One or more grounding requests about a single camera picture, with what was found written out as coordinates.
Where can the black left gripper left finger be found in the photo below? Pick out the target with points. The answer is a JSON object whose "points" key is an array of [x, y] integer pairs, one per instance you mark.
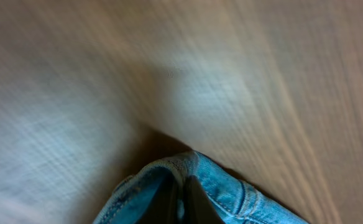
{"points": [[163, 207]]}

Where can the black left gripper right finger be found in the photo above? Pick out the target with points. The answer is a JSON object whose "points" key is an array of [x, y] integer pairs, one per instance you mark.
{"points": [[198, 207]]}

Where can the light blue denim jeans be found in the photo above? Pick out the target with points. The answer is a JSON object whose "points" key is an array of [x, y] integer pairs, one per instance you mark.
{"points": [[234, 200]]}

